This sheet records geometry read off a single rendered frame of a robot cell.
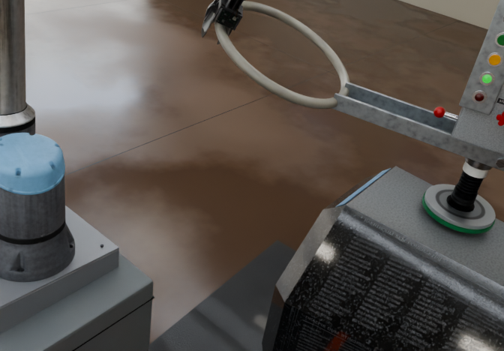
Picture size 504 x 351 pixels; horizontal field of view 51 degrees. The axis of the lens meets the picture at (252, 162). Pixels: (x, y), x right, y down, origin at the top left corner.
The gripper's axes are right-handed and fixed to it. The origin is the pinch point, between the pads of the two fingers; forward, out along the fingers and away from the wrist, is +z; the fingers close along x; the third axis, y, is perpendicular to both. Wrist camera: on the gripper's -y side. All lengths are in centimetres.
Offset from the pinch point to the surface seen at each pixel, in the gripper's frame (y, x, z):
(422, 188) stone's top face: 23, 83, 6
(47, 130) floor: -113, -39, 173
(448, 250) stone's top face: 53, 79, 1
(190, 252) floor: -13, 45, 122
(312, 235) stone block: 39, 52, 29
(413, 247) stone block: 52, 70, 6
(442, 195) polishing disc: 33, 81, -1
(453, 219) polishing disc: 45, 79, -3
